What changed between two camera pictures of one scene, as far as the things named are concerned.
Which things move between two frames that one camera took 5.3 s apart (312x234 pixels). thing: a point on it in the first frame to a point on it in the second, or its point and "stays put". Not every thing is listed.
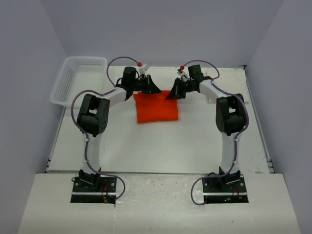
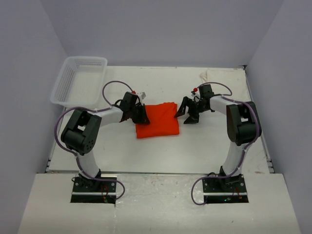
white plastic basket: [77, 73] stays put
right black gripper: [176, 92] to [194, 118]
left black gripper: [149, 87] to [143, 118]
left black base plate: [106, 194] stays put
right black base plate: [215, 192] stays put
